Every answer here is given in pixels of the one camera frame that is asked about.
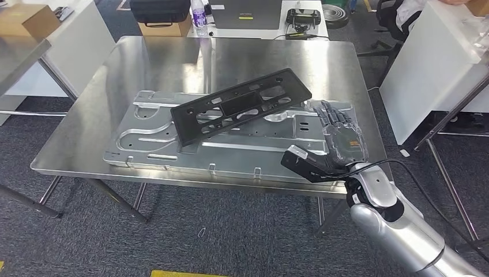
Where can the black power adapter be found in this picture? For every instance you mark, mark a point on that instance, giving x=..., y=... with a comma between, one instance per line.
x=301, y=36

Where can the brown cardboard box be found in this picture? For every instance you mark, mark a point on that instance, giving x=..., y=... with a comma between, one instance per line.
x=164, y=31
x=26, y=23
x=479, y=7

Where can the small white loop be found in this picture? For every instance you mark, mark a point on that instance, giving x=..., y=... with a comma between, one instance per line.
x=199, y=233

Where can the white desk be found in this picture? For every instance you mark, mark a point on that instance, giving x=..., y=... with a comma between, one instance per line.
x=267, y=34

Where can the clear bottle purple label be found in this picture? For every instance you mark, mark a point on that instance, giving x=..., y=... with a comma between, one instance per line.
x=199, y=17

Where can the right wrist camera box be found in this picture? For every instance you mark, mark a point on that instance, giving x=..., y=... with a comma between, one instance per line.
x=298, y=152

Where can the black carry bag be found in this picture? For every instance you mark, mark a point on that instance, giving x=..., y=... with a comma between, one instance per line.
x=160, y=11

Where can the black plastic panel part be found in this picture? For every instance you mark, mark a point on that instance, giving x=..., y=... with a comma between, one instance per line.
x=240, y=103

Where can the black office chair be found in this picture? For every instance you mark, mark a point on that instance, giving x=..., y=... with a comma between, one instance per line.
x=386, y=23

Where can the aluminium stamped plate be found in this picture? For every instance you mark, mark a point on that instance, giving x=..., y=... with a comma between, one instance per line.
x=152, y=145
x=477, y=38

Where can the grey laptop case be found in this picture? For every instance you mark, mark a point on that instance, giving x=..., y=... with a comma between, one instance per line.
x=229, y=15

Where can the black handheld controller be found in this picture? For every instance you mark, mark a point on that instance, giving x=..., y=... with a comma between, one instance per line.
x=303, y=17

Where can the stainless steel table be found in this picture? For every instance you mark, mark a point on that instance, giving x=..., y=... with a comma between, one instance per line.
x=19, y=57
x=453, y=191

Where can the white garment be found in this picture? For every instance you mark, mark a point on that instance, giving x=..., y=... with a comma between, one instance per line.
x=408, y=15

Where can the small grey device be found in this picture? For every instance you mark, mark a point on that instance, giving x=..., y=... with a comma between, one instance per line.
x=64, y=13

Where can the stainless steel workbench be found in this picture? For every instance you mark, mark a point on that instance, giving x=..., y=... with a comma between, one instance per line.
x=248, y=57

